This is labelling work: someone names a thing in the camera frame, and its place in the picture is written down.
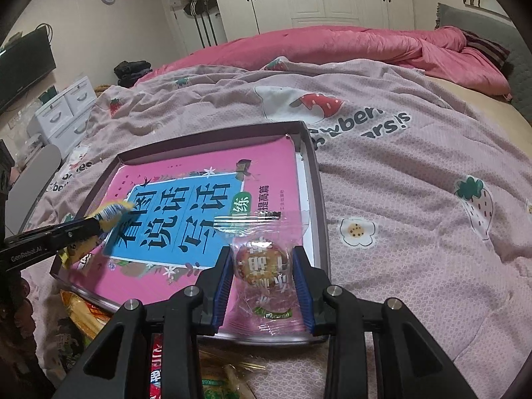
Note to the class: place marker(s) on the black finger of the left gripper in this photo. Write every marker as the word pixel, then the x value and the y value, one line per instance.
pixel 31 247

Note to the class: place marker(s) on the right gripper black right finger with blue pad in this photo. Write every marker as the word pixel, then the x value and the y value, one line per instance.
pixel 409 362

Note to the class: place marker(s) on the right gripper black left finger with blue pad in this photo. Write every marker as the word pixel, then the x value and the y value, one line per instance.
pixel 117 362

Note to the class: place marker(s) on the yellow snack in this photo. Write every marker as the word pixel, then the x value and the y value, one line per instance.
pixel 108 216

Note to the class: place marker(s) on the clear round snack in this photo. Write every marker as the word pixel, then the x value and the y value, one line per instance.
pixel 264 299

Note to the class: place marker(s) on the red snack packet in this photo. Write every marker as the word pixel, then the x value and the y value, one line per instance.
pixel 156 360

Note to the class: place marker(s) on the orange yellow snack packet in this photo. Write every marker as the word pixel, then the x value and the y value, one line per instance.
pixel 87 317

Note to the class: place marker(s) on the grey chair back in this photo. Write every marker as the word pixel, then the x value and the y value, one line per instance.
pixel 29 187

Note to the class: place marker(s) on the green snack packet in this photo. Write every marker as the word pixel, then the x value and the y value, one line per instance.
pixel 224 382

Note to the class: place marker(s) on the white drawer cabinet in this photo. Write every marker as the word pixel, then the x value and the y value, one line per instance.
pixel 62 121

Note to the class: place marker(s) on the pink strawberry print bedsheet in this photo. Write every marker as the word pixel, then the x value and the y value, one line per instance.
pixel 425 200

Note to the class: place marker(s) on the pink Chinese workbook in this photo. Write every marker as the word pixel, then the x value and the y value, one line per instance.
pixel 188 203

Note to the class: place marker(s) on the black television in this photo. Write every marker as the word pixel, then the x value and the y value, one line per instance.
pixel 23 64

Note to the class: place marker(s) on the black bag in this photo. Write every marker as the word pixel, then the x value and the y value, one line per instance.
pixel 129 72

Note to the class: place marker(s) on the dark shallow box tray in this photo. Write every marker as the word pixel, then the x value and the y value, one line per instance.
pixel 309 199

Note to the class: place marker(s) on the hanging clothes on rack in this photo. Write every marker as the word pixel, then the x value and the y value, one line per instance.
pixel 200 11

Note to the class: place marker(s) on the pink quilt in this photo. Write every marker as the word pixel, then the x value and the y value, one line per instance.
pixel 442 53

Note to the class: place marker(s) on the striped dark pillow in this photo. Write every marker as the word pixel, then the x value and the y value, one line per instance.
pixel 493 51

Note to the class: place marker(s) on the grey upholstered headboard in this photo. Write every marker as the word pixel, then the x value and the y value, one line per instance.
pixel 501 44

